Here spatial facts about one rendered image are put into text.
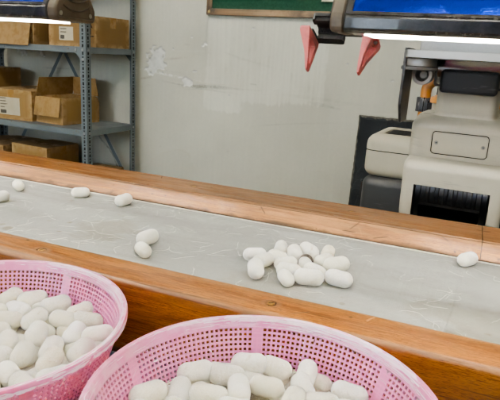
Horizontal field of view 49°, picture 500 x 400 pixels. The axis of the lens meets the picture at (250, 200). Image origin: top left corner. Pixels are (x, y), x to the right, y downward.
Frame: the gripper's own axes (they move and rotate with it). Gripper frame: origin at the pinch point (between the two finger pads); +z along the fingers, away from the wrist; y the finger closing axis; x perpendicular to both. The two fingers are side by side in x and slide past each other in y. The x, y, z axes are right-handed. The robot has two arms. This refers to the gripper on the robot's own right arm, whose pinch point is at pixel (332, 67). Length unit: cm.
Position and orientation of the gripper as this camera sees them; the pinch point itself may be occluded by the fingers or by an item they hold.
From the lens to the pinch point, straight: 103.2
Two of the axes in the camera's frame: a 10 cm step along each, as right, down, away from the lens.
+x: 3.5, 2.5, 9.0
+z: -2.5, 9.5, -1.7
